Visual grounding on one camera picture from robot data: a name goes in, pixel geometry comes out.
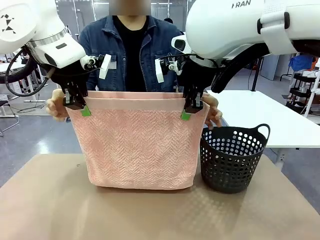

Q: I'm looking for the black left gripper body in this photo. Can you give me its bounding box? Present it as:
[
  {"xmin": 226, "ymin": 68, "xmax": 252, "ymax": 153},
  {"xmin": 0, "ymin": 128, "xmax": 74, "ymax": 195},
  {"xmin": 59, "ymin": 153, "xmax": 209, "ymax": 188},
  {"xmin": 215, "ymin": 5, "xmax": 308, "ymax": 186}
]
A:
[{"xmin": 51, "ymin": 61, "xmax": 88, "ymax": 90}]

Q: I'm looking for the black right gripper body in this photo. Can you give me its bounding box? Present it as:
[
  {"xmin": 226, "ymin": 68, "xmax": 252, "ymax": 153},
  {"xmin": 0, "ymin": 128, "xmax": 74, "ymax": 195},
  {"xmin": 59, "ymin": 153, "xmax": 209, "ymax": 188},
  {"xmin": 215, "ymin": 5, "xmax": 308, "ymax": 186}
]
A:
[{"xmin": 176, "ymin": 58, "xmax": 218, "ymax": 92}]

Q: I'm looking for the pink towel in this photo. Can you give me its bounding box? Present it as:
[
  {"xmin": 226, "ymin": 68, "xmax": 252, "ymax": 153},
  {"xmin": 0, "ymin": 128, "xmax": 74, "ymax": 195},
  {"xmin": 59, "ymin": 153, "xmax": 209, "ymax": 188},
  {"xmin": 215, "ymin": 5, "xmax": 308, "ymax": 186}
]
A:
[{"xmin": 65, "ymin": 90, "xmax": 211, "ymax": 191}]

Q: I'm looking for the black perforated plastic basket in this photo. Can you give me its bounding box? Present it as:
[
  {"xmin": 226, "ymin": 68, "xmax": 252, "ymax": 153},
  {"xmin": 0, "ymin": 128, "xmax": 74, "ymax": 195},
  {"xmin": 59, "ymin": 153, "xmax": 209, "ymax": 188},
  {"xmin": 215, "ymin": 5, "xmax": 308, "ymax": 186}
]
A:
[{"xmin": 199, "ymin": 123, "xmax": 271, "ymax": 195}]

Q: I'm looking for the person's right hand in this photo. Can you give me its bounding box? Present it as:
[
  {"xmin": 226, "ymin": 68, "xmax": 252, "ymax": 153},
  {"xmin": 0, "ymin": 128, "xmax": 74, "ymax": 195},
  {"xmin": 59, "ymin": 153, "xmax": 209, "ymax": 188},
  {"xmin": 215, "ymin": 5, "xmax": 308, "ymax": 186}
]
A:
[{"xmin": 46, "ymin": 88, "xmax": 70, "ymax": 123}]

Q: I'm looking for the person's left hand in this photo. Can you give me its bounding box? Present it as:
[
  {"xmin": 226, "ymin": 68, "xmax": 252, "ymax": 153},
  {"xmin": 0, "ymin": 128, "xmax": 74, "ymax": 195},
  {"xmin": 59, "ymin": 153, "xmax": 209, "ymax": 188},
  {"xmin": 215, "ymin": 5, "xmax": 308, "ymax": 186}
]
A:
[{"xmin": 201, "ymin": 93, "xmax": 224, "ymax": 131}]

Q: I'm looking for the white desk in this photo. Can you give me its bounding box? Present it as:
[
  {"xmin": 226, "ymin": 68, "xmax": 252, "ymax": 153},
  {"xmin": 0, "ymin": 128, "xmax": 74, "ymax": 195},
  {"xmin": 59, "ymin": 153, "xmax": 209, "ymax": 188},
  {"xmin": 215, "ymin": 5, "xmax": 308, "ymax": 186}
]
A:
[{"xmin": 0, "ymin": 56, "xmax": 50, "ymax": 104}]

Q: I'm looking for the black chair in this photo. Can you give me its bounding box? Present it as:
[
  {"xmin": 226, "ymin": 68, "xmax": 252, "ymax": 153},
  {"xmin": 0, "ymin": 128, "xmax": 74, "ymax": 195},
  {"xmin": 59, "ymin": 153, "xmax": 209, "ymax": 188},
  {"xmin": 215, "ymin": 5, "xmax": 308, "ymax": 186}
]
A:
[{"xmin": 0, "ymin": 99, "xmax": 20, "ymax": 138}]

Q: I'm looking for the person in denim jacket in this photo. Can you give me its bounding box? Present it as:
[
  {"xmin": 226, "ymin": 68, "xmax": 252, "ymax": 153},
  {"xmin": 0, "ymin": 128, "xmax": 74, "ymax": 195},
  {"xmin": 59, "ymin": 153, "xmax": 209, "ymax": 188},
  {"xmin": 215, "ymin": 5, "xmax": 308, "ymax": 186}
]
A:
[{"xmin": 78, "ymin": 14, "xmax": 187, "ymax": 93}]

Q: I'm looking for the large white table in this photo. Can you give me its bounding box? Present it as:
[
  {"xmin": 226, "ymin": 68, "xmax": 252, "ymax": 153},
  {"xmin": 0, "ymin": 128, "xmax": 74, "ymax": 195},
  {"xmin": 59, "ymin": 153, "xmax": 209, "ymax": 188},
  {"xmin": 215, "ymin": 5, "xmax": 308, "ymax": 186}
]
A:
[{"xmin": 204, "ymin": 89, "xmax": 320, "ymax": 171}]

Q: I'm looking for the grey door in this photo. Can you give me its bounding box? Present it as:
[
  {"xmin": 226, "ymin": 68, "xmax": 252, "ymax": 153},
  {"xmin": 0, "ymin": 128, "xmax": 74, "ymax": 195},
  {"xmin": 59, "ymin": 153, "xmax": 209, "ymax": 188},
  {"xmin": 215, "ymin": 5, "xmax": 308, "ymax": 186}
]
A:
[{"xmin": 262, "ymin": 53, "xmax": 281, "ymax": 81}]

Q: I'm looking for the black utility cart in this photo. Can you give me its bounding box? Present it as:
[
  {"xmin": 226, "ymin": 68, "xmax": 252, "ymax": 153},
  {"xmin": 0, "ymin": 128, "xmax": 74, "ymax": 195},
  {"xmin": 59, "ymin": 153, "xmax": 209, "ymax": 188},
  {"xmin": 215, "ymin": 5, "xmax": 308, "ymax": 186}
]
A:
[{"xmin": 286, "ymin": 72, "xmax": 320, "ymax": 114}]

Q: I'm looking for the blue cloth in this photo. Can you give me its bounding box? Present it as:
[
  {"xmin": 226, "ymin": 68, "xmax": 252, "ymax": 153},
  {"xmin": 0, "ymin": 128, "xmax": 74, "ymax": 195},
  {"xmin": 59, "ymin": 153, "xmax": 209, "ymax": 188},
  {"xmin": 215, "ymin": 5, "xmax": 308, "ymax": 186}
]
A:
[{"xmin": 288, "ymin": 54, "xmax": 314, "ymax": 75}]

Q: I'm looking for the black right arm cable sleeve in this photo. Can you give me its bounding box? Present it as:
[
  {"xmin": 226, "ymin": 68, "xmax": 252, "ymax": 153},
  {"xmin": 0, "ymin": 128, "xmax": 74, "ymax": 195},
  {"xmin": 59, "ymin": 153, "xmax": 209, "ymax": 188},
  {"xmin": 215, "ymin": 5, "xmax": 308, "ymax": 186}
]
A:
[{"xmin": 211, "ymin": 56, "xmax": 261, "ymax": 94}]

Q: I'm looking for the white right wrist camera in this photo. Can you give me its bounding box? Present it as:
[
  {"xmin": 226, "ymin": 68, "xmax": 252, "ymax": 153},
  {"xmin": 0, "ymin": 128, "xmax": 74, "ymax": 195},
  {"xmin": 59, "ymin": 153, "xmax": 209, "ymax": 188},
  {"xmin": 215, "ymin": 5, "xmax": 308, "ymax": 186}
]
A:
[{"xmin": 154, "ymin": 55, "xmax": 185, "ymax": 84}]

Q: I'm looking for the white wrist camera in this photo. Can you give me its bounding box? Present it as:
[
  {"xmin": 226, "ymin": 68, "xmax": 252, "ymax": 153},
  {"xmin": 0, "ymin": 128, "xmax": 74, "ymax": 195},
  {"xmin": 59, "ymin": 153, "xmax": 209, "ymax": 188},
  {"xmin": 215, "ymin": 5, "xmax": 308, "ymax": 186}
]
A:
[
  {"xmin": 83, "ymin": 53, "xmax": 112, "ymax": 80},
  {"xmin": 154, "ymin": 55, "xmax": 185, "ymax": 84}
]

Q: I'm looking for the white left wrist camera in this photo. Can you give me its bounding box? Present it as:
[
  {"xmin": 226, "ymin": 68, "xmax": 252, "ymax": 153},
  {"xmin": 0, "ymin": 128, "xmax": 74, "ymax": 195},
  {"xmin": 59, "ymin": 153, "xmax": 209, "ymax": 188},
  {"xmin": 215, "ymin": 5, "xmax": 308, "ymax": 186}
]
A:
[{"xmin": 83, "ymin": 53, "xmax": 112, "ymax": 80}]

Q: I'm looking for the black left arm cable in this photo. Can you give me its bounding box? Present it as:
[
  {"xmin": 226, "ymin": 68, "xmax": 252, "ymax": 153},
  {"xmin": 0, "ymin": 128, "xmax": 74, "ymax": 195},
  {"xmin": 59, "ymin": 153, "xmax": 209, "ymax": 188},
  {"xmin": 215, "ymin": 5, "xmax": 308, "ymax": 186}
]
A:
[{"xmin": 4, "ymin": 46, "xmax": 55, "ymax": 98}]

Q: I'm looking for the white metal frame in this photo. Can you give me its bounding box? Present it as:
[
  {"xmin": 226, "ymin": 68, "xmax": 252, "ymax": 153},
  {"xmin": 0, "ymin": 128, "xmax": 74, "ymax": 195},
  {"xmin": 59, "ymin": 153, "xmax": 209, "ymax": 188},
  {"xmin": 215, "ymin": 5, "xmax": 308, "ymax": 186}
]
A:
[{"xmin": 303, "ymin": 69, "xmax": 320, "ymax": 119}]

